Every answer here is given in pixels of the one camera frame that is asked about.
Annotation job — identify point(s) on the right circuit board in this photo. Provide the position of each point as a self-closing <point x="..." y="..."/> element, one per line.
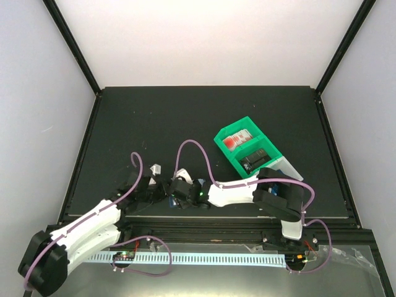
<point x="300" y="258"/>

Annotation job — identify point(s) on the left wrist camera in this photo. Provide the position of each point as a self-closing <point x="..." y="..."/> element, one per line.
<point x="155" y="169"/>

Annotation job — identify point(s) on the red white credit cards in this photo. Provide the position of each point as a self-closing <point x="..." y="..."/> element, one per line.
<point x="238" y="138"/>

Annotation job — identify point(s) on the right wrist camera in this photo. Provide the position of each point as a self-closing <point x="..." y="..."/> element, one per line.
<point x="184" y="175"/>

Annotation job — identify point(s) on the blue card holder wallet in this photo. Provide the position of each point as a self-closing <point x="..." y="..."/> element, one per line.
<point x="184" y="195"/>

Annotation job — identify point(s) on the white card bin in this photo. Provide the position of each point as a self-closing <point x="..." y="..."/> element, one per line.
<point x="283" y="165"/>

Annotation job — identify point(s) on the right black frame post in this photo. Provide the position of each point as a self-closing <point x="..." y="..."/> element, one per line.
<point x="352" y="31"/>

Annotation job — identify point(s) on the circuit board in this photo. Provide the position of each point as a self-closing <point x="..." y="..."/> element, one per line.
<point x="300" y="258"/>
<point x="124" y="256"/>

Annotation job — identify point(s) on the left black frame post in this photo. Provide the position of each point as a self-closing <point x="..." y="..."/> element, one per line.
<point x="72" y="44"/>

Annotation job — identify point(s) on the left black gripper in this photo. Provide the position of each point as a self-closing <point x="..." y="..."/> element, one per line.
<point x="163" y="192"/>

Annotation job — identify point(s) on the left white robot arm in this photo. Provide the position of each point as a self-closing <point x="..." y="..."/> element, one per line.
<point x="50" y="257"/>

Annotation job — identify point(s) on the white slotted cable duct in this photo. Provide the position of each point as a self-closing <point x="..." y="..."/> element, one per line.
<point x="185" y="258"/>

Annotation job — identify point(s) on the black frame post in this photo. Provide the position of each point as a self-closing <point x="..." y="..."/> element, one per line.
<point x="352" y="31"/>
<point x="72" y="44"/>

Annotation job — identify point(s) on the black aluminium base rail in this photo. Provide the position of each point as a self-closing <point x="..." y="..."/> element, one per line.
<point x="261" y="231"/>

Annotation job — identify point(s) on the blue credit cards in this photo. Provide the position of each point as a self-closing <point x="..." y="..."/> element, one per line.
<point x="273" y="189"/>

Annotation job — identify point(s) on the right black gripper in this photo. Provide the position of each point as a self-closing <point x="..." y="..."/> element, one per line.
<point x="182" y="203"/>

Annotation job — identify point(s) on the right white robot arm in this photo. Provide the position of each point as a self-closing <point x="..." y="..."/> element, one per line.
<point x="279" y="195"/>

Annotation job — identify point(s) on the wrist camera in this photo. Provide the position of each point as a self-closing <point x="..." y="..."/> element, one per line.
<point x="155" y="169"/>
<point x="184" y="175"/>

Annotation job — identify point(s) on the green card bin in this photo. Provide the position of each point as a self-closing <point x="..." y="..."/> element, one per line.
<point x="258" y="141"/>

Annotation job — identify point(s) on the left circuit board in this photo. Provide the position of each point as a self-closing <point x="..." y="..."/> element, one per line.
<point x="124" y="256"/>

